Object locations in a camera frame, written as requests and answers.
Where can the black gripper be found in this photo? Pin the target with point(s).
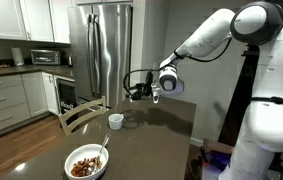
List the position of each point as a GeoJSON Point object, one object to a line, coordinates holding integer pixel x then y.
{"type": "Point", "coordinates": [146, 89]}

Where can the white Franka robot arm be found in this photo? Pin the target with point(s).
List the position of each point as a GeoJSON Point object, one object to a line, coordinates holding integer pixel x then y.
{"type": "Point", "coordinates": [267, 100]}

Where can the white ceramic bowl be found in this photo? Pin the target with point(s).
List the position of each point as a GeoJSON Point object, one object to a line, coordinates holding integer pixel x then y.
{"type": "Point", "coordinates": [81, 155]}

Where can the light wooden chair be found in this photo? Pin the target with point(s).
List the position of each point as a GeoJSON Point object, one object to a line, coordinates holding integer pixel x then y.
{"type": "Point", "coordinates": [104, 104]}

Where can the white ceramic mug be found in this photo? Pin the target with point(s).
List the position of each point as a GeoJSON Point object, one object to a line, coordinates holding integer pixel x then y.
{"type": "Point", "coordinates": [115, 122]}

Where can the stainless steel refrigerator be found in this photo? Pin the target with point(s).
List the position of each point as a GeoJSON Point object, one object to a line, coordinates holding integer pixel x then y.
{"type": "Point", "coordinates": [111, 36]}

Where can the metal spoon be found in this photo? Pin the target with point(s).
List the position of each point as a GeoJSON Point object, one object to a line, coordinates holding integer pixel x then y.
{"type": "Point", "coordinates": [101, 150]}

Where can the small dark bottle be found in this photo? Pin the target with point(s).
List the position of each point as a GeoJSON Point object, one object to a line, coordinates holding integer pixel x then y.
{"type": "Point", "coordinates": [70, 62]}

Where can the mixed nuts and dried fruit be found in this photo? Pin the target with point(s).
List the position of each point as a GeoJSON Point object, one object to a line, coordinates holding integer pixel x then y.
{"type": "Point", "coordinates": [81, 168]}

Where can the wooden base board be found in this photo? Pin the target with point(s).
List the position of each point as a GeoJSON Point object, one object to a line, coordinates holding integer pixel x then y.
{"type": "Point", "coordinates": [217, 146]}

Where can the dark kitchen countertop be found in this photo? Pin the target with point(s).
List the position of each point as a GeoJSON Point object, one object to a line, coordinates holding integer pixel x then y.
{"type": "Point", "coordinates": [31, 69]}

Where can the white paper towel roll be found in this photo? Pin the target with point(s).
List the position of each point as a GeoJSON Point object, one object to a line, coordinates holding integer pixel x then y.
{"type": "Point", "coordinates": [17, 56]}

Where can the white lower kitchen cabinets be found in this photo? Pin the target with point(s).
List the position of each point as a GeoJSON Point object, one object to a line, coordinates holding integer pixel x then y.
{"type": "Point", "coordinates": [4, 100]}

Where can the white kitchen cabinets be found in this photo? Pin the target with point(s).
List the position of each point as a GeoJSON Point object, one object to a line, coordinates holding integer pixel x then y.
{"type": "Point", "coordinates": [4, 16]}
{"type": "Point", "coordinates": [4, 100]}

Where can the white upper kitchen cabinets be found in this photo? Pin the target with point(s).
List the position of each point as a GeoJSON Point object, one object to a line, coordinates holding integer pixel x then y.
{"type": "Point", "coordinates": [4, 16]}

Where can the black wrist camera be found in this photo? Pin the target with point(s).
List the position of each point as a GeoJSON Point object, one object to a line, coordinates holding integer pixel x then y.
{"type": "Point", "coordinates": [149, 77]}

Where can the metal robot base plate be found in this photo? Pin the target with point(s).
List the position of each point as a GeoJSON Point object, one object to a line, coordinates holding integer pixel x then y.
{"type": "Point", "coordinates": [214, 161]}

